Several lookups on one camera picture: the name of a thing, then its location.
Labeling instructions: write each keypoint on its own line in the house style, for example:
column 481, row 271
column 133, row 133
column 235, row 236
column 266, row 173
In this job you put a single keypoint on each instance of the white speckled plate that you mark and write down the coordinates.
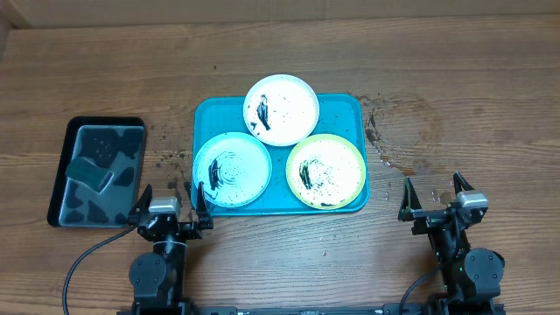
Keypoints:
column 281, row 110

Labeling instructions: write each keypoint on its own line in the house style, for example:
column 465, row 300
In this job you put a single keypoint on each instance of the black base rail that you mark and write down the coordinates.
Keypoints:
column 386, row 309

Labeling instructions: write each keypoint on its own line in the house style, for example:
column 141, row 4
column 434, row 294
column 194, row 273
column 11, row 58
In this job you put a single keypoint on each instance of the green rimmed plate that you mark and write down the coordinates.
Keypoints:
column 326, row 172

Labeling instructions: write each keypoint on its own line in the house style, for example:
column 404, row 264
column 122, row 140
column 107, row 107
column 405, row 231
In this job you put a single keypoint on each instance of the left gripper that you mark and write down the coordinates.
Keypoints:
column 192, row 228

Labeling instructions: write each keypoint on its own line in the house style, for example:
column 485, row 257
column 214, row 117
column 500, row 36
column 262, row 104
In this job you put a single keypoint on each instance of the green yellow sponge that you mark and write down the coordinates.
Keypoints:
column 88, row 174

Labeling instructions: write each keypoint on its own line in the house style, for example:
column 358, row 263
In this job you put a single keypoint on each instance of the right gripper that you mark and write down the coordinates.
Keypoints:
column 437, row 215

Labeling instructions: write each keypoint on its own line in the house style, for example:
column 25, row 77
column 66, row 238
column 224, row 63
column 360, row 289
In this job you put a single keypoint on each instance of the teal plastic tray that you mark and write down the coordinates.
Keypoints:
column 340, row 114

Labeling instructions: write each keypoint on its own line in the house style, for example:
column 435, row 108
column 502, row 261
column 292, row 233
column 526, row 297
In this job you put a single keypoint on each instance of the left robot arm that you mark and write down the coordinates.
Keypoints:
column 157, row 277

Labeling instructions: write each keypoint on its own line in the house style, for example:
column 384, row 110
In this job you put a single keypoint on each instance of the black rectangular water tray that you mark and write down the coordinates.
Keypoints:
column 116, row 143

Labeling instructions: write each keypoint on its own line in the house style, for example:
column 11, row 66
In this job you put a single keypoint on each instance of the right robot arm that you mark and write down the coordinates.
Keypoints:
column 471, row 276

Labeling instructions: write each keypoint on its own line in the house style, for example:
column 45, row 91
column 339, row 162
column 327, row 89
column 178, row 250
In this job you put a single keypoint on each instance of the light blue speckled plate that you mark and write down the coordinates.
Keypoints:
column 233, row 169

